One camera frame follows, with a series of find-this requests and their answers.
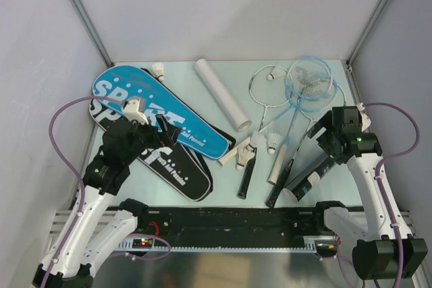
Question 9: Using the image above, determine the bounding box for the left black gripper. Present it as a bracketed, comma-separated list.
[124, 113, 181, 164]

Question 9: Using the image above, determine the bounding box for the shuttlecock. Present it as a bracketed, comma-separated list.
[236, 146, 254, 171]
[267, 133, 283, 154]
[151, 62, 165, 82]
[246, 131, 266, 152]
[267, 65, 286, 81]

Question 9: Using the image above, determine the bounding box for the black shuttlecock tube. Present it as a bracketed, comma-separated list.
[282, 154, 335, 202]

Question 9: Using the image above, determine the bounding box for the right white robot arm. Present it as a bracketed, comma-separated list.
[307, 104, 428, 287]

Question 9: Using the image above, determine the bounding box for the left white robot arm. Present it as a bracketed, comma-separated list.
[32, 114, 182, 287]

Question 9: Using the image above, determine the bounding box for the white black racket right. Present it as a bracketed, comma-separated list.
[265, 78, 340, 208]

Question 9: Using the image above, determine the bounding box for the blue racket bag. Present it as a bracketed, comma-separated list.
[92, 65, 230, 160]

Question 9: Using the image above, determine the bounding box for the blue white racket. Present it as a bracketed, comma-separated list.
[267, 71, 337, 185]

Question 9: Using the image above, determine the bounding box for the light blue racket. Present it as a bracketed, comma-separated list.
[248, 56, 337, 184]

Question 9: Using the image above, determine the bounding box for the black racket bag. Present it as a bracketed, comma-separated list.
[88, 67, 237, 202]

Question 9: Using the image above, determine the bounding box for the shuttlecock at table top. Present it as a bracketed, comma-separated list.
[151, 62, 165, 82]

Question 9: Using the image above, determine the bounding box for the white shuttlecock tube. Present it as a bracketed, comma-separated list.
[194, 59, 252, 132]

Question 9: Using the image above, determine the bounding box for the white racket left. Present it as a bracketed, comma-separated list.
[218, 65, 294, 167]

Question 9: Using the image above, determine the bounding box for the shuttlecock on white racket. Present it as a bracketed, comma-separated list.
[267, 65, 286, 81]

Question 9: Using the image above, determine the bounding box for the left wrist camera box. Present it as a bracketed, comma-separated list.
[122, 96, 149, 125]

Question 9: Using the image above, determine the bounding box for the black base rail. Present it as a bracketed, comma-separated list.
[135, 203, 334, 241]

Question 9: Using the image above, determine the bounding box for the grey cable duct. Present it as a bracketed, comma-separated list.
[114, 234, 317, 253]

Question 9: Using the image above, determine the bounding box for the right aluminium frame post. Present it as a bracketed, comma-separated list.
[346, 0, 391, 71]

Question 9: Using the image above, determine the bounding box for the aluminium frame post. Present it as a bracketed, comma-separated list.
[69, 0, 113, 67]
[346, 0, 391, 71]

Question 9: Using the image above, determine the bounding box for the left aluminium frame post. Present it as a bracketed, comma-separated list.
[69, 0, 113, 67]

